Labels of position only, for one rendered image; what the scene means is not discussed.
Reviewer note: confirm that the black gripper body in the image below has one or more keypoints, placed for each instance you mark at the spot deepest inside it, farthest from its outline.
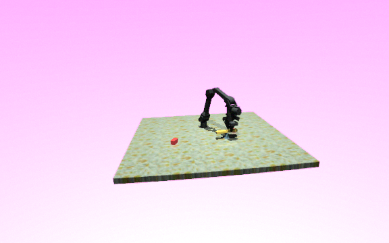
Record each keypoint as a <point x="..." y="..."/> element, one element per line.
<point x="229" y="118"/>

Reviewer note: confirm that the red block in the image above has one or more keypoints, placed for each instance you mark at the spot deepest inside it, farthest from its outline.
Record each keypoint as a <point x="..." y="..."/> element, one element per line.
<point x="174" y="141"/>

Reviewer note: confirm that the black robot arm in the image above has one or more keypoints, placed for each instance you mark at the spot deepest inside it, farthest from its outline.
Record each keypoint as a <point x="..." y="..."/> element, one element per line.
<point x="229" y="101"/>

